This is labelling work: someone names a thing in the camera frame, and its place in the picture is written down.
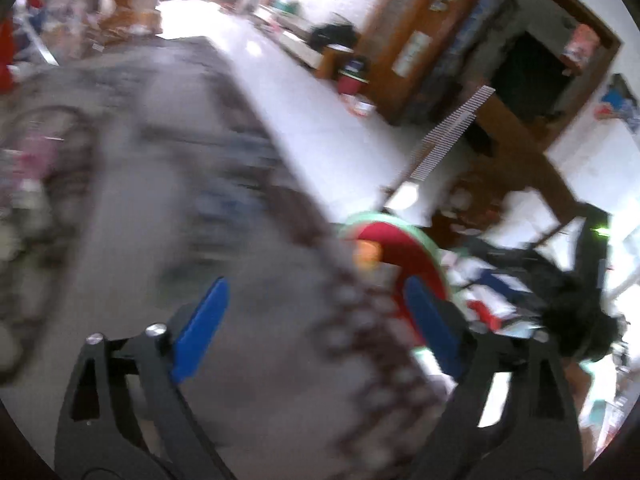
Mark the orange packet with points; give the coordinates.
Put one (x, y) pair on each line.
(367, 255)

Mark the brown wooden desk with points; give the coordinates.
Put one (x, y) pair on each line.
(525, 160)

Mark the red bucket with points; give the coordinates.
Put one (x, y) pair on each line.
(352, 82)

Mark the patterned grey rug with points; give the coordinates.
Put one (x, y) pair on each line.
(150, 210)

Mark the white ribbed strip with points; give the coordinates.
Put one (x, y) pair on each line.
(450, 130)

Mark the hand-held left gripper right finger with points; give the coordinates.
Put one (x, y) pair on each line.
(432, 330)

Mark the colourful wall poster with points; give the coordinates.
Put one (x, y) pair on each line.
(617, 105)

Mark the black bag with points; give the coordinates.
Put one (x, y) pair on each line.
(332, 35)

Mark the orange box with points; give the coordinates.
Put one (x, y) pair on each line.
(580, 42)

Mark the watermelon pattern bin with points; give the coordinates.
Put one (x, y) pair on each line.
(400, 245)

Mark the red cloth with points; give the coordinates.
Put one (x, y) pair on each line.
(5, 55)

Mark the metal stepladder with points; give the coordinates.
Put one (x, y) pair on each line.
(40, 45)

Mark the white paper notice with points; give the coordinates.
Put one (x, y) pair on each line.
(410, 52)

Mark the small wooden stand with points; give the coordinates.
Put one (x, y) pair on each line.
(332, 62)

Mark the wooden door frame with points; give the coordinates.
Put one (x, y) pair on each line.
(390, 15)

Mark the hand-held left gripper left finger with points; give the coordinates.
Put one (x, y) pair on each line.
(202, 330)

